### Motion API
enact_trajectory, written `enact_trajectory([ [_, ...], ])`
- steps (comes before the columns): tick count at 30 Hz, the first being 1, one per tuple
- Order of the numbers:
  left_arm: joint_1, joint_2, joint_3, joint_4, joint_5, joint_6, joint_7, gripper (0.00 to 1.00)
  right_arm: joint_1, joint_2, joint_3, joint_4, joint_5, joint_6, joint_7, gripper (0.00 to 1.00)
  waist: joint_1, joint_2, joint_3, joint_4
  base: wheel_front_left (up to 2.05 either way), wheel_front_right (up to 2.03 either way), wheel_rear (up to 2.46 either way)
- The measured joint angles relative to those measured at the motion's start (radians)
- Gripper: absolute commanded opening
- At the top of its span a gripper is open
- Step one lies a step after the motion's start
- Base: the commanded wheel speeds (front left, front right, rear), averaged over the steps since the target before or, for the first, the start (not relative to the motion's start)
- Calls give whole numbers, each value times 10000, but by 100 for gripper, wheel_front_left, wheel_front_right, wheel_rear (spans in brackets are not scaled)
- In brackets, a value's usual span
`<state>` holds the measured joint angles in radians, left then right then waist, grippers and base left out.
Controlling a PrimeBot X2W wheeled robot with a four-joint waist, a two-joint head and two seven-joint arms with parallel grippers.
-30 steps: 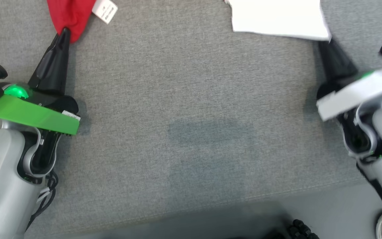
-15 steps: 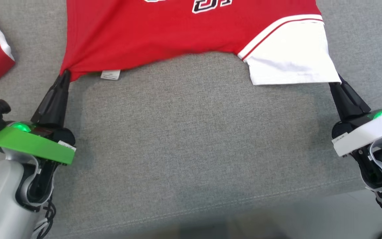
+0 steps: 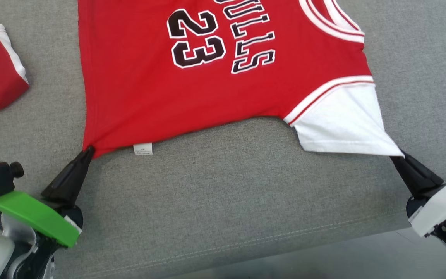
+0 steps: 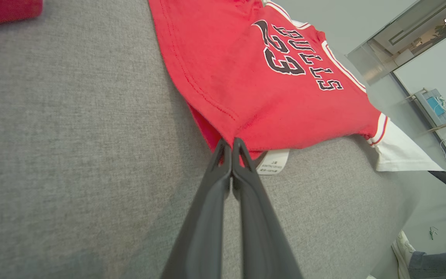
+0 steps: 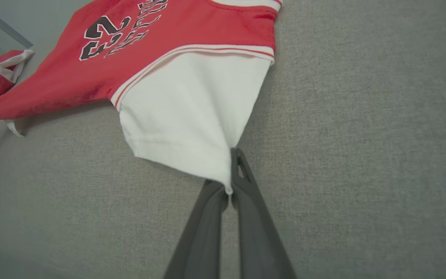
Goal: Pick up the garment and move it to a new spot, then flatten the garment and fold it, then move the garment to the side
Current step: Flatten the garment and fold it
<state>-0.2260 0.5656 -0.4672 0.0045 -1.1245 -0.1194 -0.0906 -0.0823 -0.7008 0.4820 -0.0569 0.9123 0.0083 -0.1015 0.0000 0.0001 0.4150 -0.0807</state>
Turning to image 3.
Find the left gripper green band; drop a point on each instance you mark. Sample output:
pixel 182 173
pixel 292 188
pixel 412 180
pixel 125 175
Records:
pixel 33 213

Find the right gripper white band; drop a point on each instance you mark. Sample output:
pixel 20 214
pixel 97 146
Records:
pixel 439 205

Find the red basketball jersey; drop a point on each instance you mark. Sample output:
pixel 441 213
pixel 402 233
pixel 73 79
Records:
pixel 138 89

